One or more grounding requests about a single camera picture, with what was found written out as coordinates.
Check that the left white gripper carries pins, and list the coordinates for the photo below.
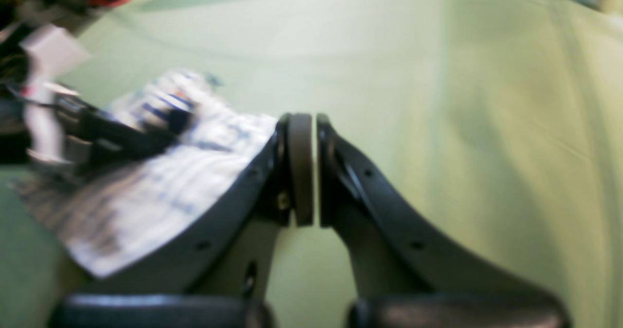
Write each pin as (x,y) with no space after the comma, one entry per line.
(90,135)

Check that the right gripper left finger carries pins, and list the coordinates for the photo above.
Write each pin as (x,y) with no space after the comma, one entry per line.
(215,273)

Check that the green table cloth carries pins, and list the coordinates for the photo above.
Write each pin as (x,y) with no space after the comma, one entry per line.
(499,120)

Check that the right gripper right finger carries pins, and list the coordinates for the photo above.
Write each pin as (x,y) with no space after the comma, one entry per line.
(407,272)

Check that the blue white striped t-shirt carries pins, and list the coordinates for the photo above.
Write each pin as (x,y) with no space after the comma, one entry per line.
(122,216)

